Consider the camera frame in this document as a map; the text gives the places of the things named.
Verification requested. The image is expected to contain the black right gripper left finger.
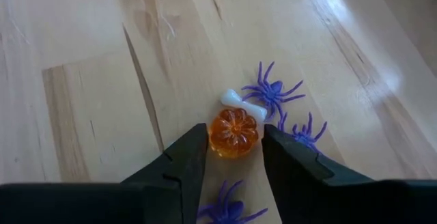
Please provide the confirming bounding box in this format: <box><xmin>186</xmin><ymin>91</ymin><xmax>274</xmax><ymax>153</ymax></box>
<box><xmin>0</xmin><ymin>123</ymin><xmax>209</xmax><ymax>224</ymax></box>

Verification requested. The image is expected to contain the white plastic bone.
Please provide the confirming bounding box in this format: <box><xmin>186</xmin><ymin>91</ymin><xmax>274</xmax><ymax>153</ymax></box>
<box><xmin>220</xmin><ymin>88</ymin><xmax>268</xmax><ymax>122</ymax></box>

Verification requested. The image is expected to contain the orange translucent pumpkin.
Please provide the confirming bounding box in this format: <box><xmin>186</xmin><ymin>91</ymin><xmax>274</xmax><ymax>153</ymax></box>
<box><xmin>208</xmin><ymin>107</ymin><xmax>259</xmax><ymax>159</ymax></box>

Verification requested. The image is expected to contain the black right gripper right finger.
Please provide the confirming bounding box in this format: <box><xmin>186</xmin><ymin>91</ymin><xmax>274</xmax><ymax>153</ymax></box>
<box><xmin>261</xmin><ymin>124</ymin><xmax>437</xmax><ymax>224</ymax></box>

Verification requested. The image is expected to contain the purple plastic spider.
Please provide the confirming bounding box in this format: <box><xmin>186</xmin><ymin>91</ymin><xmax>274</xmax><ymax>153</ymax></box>
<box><xmin>241</xmin><ymin>61</ymin><xmax>307</xmax><ymax>122</ymax></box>
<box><xmin>197</xmin><ymin>179</ymin><xmax>269</xmax><ymax>224</ymax></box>
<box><xmin>277</xmin><ymin>111</ymin><xmax>328</xmax><ymax>155</ymax></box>

